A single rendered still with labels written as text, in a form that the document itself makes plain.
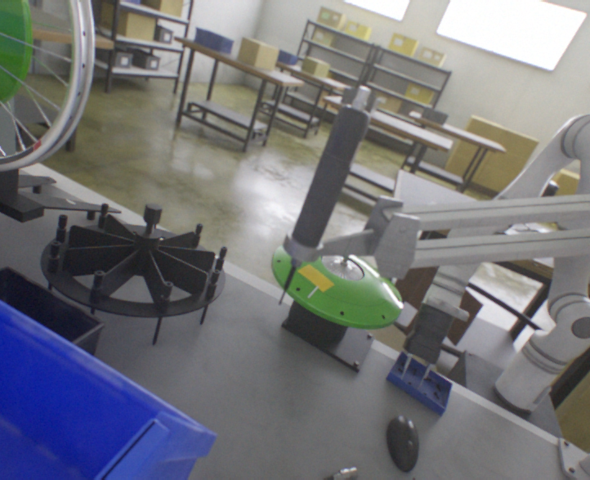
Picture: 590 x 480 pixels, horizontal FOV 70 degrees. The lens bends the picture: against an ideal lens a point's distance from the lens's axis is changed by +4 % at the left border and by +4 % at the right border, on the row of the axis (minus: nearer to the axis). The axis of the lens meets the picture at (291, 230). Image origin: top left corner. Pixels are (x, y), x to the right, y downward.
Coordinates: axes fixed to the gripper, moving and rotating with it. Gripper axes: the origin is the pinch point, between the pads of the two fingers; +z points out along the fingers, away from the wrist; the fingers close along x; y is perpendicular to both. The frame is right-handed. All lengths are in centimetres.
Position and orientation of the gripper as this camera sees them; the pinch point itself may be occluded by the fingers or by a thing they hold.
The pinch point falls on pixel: (408, 384)
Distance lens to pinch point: 101.0
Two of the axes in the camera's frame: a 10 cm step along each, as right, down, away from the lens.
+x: -9.0, -4.1, 1.4
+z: -4.2, 9.1, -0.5
